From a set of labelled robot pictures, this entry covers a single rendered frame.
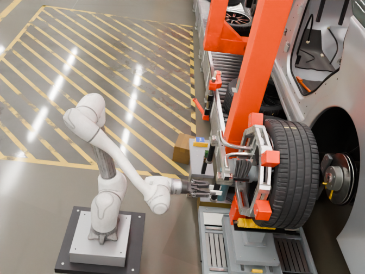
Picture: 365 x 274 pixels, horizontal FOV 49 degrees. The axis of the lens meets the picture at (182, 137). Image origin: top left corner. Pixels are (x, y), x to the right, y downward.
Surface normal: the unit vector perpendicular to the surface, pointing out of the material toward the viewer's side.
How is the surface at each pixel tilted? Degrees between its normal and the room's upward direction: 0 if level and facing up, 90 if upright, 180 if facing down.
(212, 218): 0
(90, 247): 1
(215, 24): 90
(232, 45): 90
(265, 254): 0
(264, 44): 90
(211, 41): 90
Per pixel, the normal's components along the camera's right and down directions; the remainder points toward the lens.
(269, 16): 0.03, 0.61
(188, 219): 0.14, -0.79
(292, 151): 0.14, -0.44
